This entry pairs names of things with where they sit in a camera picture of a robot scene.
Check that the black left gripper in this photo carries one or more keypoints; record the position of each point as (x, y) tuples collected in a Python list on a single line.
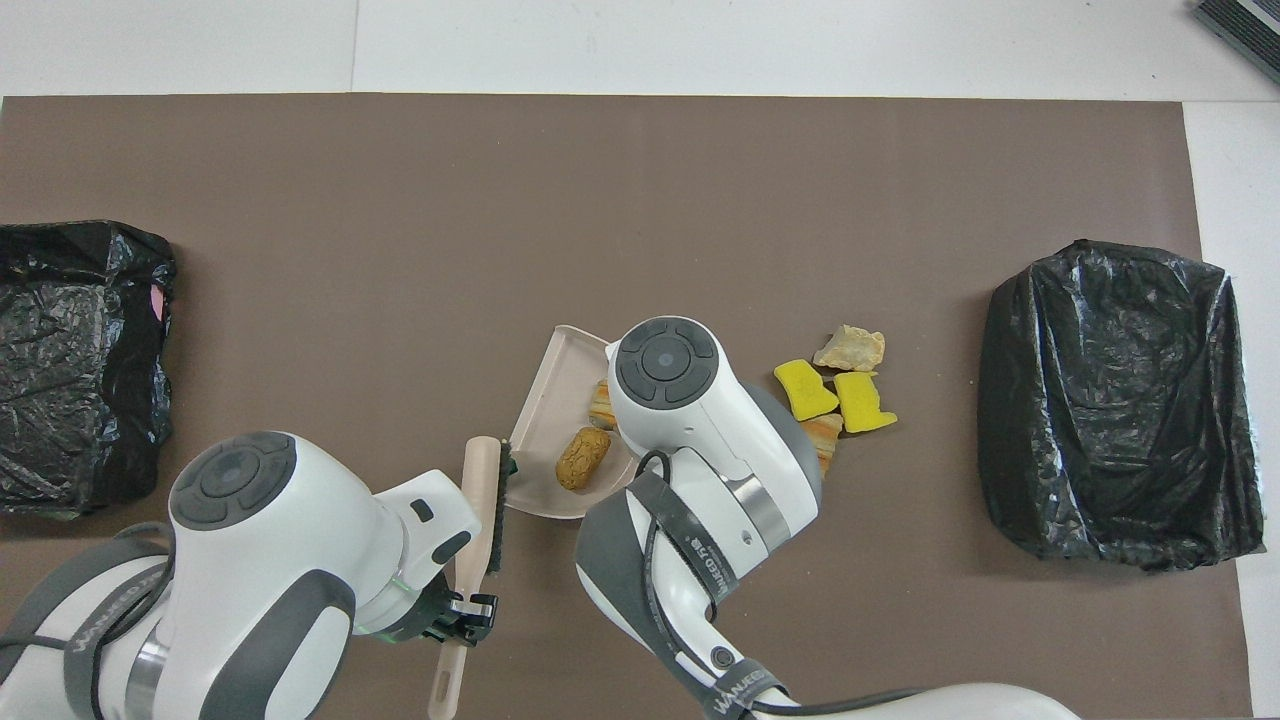
[(440, 618)]

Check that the beige brush black bristles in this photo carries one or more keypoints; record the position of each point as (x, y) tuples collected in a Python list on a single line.
[(480, 500)]

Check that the brown toy nugget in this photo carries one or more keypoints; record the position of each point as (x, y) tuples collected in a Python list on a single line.
[(583, 458)]

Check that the beige plastic dustpan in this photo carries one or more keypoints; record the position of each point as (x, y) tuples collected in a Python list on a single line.
[(550, 400)]

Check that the striped toy croissant piece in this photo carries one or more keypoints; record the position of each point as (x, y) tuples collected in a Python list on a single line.
[(600, 408), (828, 432)]

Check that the yellow boot-shaped sponge piece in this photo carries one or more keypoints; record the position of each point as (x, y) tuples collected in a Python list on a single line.
[(803, 392), (860, 402)]

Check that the pale yellow sponge chunk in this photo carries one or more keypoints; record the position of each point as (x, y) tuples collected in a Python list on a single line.
[(850, 348)]

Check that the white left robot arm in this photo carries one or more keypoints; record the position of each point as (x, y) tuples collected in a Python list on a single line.
[(280, 560)]

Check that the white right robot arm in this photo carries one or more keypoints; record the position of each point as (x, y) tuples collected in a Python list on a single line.
[(700, 420)]

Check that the black bag bin pink mark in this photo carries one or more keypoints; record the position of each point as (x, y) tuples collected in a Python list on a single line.
[(90, 300)]

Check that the black bag lined bin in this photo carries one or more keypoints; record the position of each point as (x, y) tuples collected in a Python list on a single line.
[(1100, 400)]

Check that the brown table mat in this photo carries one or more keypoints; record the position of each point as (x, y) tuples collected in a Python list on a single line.
[(300, 180)]

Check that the grey ribbed device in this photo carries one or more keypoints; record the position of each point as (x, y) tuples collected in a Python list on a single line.
[(1245, 25)]

